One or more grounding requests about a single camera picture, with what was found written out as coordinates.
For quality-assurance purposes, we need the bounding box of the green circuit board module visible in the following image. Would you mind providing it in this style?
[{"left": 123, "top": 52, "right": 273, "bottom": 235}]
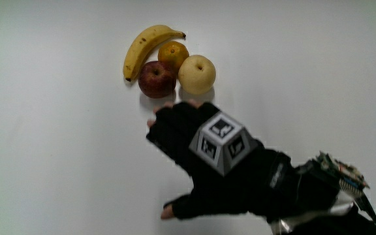
[{"left": 315, "top": 151, "right": 371, "bottom": 198}]

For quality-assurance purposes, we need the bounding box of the orange mandarin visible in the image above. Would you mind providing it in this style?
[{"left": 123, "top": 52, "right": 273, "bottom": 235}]
[{"left": 157, "top": 40, "right": 190, "bottom": 73}]

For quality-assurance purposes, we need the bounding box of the yellow round pear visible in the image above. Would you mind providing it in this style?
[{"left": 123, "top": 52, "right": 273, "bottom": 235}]
[{"left": 178, "top": 54, "right": 217, "bottom": 96}]

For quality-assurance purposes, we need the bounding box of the black cable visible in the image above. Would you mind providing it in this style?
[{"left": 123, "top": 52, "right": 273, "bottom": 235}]
[{"left": 354, "top": 191, "right": 376, "bottom": 234}]

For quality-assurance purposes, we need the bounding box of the person's right forearm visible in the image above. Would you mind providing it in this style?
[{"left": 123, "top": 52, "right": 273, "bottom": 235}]
[{"left": 266, "top": 158, "right": 376, "bottom": 235}]

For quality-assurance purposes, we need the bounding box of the yellow banana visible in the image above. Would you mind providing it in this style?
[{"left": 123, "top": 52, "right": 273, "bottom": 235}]
[{"left": 123, "top": 24, "right": 187, "bottom": 82}]

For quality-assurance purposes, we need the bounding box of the person's right hand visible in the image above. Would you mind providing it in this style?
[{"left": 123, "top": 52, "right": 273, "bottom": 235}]
[{"left": 146, "top": 99, "right": 296, "bottom": 221}]

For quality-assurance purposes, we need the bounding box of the red apple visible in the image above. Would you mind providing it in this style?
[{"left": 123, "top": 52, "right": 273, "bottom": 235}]
[{"left": 138, "top": 60, "right": 178, "bottom": 99}]

